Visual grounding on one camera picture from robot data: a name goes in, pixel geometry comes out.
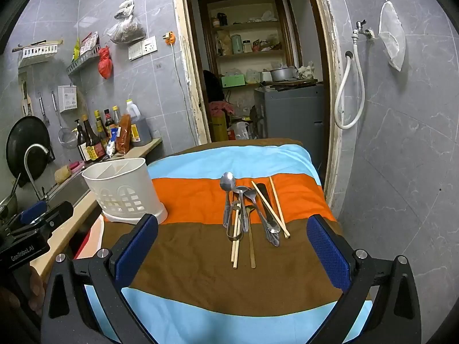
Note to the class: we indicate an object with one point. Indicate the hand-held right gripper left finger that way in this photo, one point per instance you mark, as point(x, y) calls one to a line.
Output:
point(138, 251)

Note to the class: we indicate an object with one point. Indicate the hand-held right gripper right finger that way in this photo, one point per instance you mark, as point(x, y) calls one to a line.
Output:
point(328, 254)

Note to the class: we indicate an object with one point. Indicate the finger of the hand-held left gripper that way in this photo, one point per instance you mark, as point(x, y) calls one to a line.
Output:
point(33, 212)
point(57, 213)

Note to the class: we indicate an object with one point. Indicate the white plastic utensil holder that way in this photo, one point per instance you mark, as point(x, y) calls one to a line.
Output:
point(122, 186)

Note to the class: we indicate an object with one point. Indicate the metal tongs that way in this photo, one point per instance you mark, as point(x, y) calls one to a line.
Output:
point(233, 237)

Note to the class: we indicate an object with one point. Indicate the small steel spoon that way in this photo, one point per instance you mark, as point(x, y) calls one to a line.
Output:
point(241, 190)

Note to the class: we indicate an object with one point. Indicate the person's left hand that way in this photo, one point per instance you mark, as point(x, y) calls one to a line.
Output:
point(34, 286)

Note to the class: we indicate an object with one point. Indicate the steel sink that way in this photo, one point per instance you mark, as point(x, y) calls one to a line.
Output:
point(68, 188)

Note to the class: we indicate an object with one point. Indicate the yellow sponge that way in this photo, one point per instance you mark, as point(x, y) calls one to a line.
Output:
point(62, 174)

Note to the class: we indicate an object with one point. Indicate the steel sink faucet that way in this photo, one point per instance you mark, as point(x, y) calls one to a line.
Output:
point(30, 166)

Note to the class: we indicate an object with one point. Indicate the pink brush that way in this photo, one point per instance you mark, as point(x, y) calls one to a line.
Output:
point(77, 166)

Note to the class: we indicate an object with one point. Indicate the striped cloth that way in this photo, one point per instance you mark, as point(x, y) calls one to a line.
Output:
point(200, 276)

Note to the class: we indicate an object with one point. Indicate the black wok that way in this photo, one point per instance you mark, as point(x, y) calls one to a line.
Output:
point(27, 143)

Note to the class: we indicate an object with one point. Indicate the dark sauce bottle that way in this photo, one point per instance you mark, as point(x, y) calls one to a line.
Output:
point(92, 145)
point(107, 118)
point(80, 145)
point(100, 129)

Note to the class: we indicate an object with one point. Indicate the metal strainer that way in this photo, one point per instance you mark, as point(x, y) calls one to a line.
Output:
point(67, 138)

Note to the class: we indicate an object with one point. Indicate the blue and white packet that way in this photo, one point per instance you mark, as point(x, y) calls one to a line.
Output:
point(112, 143)

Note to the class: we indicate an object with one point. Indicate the metal spatula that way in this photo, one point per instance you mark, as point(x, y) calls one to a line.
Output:
point(42, 109)

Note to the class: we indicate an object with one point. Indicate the red seasoning packet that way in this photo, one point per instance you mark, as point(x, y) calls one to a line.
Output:
point(124, 132)

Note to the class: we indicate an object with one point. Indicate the amber sauce bottle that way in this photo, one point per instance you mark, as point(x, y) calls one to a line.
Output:
point(116, 114)

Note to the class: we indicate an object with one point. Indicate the large oil jug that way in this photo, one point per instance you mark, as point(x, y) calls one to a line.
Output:
point(140, 127)

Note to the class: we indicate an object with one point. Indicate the yellow gas cylinder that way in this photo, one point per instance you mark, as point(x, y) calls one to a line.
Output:
point(218, 127)

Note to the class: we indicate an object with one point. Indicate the grey cabinet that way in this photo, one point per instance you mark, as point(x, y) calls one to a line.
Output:
point(290, 111)

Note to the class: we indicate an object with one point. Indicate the white plastic jug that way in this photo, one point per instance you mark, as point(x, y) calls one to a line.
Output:
point(241, 130)

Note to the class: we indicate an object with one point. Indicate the red plastic bag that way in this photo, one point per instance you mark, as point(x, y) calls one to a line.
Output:
point(105, 63)

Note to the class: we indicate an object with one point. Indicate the pink cloth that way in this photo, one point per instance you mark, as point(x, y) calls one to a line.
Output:
point(220, 107)

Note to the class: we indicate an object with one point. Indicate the yellow packet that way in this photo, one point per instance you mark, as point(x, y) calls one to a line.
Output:
point(76, 48)

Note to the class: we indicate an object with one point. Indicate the red and white packets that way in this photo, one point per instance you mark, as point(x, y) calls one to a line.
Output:
point(89, 41)

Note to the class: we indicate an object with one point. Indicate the black backpack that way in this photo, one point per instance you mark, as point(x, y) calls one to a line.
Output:
point(213, 86)

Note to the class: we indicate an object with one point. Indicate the white crumpled cloth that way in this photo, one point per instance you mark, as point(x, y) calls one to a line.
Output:
point(306, 71)

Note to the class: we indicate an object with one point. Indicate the aluminium pot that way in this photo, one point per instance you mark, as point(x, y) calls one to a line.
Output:
point(281, 74)

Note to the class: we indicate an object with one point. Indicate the green box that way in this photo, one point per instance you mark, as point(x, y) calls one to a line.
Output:
point(233, 80)

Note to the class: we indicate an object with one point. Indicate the clear plastic bag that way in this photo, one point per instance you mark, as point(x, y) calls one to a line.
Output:
point(125, 27)

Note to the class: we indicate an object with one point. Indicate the orange plug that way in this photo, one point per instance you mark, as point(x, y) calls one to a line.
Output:
point(169, 38)

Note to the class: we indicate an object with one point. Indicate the wooden shelf unit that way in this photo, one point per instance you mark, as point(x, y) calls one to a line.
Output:
point(247, 54)

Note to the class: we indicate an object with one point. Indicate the white mesh bag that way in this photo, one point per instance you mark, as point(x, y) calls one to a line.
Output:
point(391, 37)

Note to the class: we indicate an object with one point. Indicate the mint green canister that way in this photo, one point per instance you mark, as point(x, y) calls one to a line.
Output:
point(235, 43)

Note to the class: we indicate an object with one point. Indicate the white wall box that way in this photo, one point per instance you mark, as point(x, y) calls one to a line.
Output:
point(68, 97)

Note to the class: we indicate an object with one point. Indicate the metal wall shelf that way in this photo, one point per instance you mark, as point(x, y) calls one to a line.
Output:
point(84, 60)

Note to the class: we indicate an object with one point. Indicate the white wall basket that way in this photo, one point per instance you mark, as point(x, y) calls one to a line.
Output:
point(37, 53)

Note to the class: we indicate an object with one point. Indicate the white wall socket panel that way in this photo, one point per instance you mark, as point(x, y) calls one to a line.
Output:
point(142, 48)

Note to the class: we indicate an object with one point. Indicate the door frame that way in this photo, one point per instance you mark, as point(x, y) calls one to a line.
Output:
point(188, 61)

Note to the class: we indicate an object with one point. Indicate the wall tap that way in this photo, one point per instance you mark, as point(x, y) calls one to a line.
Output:
point(364, 33)

